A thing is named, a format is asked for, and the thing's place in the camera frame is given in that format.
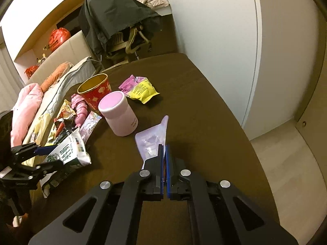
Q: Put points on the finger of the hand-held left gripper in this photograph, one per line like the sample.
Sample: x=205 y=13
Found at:
x=51 y=166
x=44 y=150

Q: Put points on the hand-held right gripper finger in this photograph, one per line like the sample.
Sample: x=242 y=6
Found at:
x=161 y=158
x=167 y=158

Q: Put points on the lilac plastic bag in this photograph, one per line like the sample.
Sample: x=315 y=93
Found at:
x=150 y=140

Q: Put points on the yellow plastic bag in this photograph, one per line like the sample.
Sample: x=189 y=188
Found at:
x=42 y=127

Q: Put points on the white green packet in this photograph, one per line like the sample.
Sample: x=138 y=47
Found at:
x=74 y=153

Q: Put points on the yellow wrapper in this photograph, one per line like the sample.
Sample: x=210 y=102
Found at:
x=143 y=91

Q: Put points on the pink wrapper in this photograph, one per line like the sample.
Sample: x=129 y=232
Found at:
x=127 y=84

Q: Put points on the person's left hand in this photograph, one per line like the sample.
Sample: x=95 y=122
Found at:
x=20 y=220

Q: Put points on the red black snack wrapper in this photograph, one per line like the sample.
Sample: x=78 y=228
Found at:
x=61 y=130

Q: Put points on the gold cream snack wrapper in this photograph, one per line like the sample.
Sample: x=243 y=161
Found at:
x=65 y=111

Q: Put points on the pink pillow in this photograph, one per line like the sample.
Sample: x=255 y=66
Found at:
x=25 y=107

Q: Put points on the pastel printed wrapper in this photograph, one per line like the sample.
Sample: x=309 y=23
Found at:
x=89 y=126

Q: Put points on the pink lidded container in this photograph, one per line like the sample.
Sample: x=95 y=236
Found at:
x=120 y=117

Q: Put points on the grey white mattress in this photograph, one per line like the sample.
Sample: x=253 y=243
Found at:
x=66 y=81

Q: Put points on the orange pillow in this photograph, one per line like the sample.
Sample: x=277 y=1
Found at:
x=55 y=76

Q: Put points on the window curtain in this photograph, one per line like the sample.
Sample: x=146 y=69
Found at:
x=7 y=81

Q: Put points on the small red bag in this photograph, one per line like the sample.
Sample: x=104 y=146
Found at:
x=32 y=71

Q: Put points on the small rabbit figurine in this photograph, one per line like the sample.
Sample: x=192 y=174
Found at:
x=42 y=59

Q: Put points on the beige headboard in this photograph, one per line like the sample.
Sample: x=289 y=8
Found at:
x=71 y=46

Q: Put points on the large red bag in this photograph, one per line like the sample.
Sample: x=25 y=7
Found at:
x=58 y=38

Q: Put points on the office chair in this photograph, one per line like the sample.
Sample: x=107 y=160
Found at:
x=132 y=38

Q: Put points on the white wardrobe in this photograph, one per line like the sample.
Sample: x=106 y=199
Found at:
x=217 y=30

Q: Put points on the dark jacket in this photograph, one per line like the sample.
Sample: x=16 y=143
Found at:
x=112 y=12

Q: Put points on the beige cloth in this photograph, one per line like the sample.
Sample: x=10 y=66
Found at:
x=155 y=2

